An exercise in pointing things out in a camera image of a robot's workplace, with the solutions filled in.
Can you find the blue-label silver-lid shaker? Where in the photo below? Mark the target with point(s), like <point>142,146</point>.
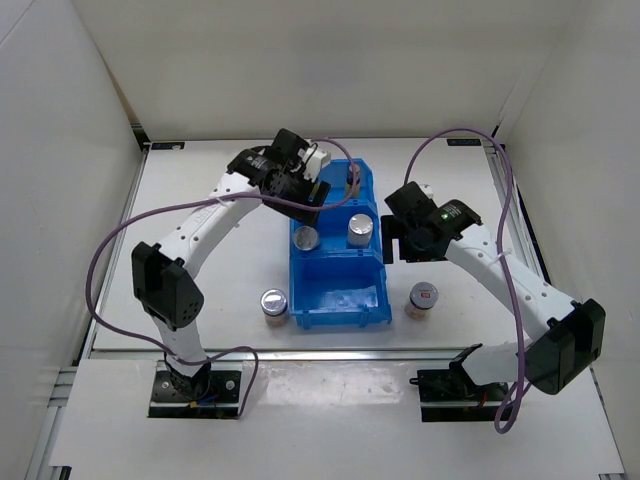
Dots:
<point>360,231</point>
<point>306,238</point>

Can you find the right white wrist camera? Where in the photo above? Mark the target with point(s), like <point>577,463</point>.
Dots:
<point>427,190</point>

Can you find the blue three-compartment plastic bin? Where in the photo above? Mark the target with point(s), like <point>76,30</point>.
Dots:
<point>335,284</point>

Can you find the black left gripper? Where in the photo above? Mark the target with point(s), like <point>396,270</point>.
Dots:
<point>300,213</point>

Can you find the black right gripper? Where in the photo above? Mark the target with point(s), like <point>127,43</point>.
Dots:
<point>391,230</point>

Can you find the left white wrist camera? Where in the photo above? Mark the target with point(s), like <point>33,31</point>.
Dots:
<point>314,160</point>

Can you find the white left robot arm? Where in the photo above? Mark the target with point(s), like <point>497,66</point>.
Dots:
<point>164,273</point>

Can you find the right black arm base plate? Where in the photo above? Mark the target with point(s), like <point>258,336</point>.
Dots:
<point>448,395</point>

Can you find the yellow-label small brown bottle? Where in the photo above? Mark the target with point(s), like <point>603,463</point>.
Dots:
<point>353,181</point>

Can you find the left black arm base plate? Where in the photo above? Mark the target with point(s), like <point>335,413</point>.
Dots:
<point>220,400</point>

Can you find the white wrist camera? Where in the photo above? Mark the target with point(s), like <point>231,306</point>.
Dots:
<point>314,160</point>
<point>427,190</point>

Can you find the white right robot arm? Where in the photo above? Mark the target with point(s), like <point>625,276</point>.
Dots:
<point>559,336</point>

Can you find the white-lid spice jar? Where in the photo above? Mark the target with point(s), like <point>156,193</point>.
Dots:
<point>421,300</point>
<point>275,307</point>

